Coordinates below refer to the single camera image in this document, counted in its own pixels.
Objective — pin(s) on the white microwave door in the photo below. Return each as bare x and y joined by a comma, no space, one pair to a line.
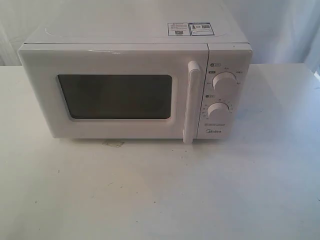
118,91

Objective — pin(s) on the white microwave oven body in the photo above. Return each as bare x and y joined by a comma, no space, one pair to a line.
146,22

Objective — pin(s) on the lower white control knob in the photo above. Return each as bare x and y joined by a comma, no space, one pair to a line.
217,110

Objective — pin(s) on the white control knob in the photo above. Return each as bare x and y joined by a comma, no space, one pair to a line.
224,81
217,110

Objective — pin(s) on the upper white control knob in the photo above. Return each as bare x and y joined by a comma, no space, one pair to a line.
224,81

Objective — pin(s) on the blue white warning sticker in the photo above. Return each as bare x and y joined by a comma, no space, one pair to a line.
176,29

